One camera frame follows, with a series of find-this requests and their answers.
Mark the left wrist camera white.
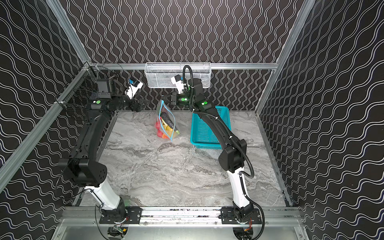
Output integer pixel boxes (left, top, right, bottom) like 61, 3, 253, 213
126, 79, 144, 100

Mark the black wire wall basket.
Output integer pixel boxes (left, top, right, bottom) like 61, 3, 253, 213
55, 65, 119, 121

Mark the clear zip top bag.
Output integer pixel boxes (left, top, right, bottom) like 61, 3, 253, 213
155, 100, 180, 142

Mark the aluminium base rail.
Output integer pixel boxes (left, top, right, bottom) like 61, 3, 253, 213
59, 205, 304, 227

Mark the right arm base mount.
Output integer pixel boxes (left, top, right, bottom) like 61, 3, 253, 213
219, 207, 263, 225

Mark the dark eggplant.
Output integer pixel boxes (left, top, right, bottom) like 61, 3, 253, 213
161, 112, 176, 129

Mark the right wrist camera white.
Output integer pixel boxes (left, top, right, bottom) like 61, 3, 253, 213
171, 75, 184, 94

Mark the teal plastic basket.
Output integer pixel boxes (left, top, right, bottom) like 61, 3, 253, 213
190, 106, 232, 150

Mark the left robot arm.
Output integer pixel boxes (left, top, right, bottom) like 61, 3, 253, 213
59, 77, 146, 215

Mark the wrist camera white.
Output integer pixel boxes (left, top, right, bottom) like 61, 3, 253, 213
126, 79, 144, 100
171, 75, 184, 94

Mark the clear wall-mounted basket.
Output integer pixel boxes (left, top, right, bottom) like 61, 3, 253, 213
144, 62, 212, 89

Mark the yellow lemon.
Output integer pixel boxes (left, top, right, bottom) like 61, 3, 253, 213
163, 124, 179, 136

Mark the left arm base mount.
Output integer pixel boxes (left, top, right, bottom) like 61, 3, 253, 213
99, 207, 143, 225

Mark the red tomato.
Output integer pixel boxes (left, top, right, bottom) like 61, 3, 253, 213
155, 121, 163, 138

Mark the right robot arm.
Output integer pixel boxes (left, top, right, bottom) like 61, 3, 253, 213
162, 75, 255, 223

